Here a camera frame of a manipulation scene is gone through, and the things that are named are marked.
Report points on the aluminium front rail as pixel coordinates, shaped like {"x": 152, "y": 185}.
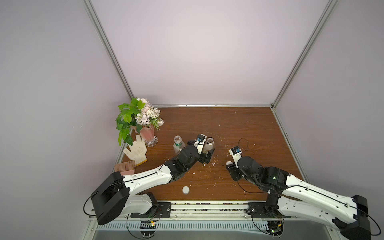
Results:
{"x": 210, "y": 210}

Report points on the electronics board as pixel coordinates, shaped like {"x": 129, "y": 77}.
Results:
{"x": 147, "y": 229}
{"x": 275, "y": 229}

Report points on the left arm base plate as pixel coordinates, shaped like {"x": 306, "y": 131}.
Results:
{"x": 158, "y": 211}

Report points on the white knitted work glove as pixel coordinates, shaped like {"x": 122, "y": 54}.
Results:
{"x": 137, "y": 151}

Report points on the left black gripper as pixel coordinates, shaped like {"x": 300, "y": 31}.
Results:
{"x": 207, "y": 158}

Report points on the left electronics board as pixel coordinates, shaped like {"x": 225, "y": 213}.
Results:
{"x": 147, "y": 229}

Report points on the pink glass vase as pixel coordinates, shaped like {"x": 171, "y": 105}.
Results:
{"x": 148, "y": 134}

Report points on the artificial flower bouquet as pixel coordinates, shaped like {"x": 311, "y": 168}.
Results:
{"x": 138, "y": 114}

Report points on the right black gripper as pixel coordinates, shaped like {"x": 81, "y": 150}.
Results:
{"x": 233, "y": 172}

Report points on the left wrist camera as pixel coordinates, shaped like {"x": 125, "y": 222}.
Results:
{"x": 199, "y": 140}

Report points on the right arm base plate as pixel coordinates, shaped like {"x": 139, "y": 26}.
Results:
{"x": 263, "y": 210}

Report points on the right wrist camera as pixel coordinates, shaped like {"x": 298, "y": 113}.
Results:
{"x": 236, "y": 152}

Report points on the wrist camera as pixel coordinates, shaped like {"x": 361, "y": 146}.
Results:
{"x": 236, "y": 152}
{"x": 199, "y": 140}

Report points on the labelled clear plastic bottle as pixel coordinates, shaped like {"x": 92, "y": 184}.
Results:
{"x": 178, "y": 144}

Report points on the pink brush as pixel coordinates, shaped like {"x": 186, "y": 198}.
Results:
{"x": 125, "y": 168}

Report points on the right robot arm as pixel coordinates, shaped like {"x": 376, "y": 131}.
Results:
{"x": 289, "y": 196}

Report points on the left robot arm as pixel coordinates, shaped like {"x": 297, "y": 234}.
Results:
{"x": 118, "y": 193}

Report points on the right electronics board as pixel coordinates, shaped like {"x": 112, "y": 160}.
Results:
{"x": 275, "y": 229}

